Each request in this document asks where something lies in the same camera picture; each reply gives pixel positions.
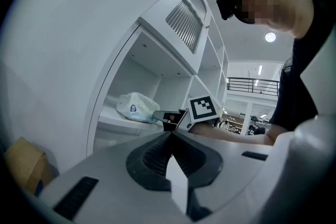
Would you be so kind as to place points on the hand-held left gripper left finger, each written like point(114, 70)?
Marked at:
point(151, 165)

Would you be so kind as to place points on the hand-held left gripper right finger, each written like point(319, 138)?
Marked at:
point(199, 162)

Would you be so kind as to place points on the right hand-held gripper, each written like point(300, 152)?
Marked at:
point(202, 110)

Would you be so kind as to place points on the white shelf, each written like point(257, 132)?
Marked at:
point(157, 65)

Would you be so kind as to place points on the person's right forearm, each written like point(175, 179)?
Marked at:
point(236, 136)

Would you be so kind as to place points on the black metal railing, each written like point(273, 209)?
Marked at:
point(252, 85)

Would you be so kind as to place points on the long strip ceiling light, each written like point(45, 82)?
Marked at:
point(260, 70)

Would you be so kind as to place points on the brown cardboard box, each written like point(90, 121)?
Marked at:
point(25, 162)

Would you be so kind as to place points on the person's black shirt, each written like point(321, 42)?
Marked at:
point(299, 81)

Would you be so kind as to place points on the round ceiling light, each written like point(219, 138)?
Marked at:
point(270, 37)

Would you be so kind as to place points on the person's head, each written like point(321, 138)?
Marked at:
point(278, 8)

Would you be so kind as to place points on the black head-worn camera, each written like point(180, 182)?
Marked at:
point(225, 8)

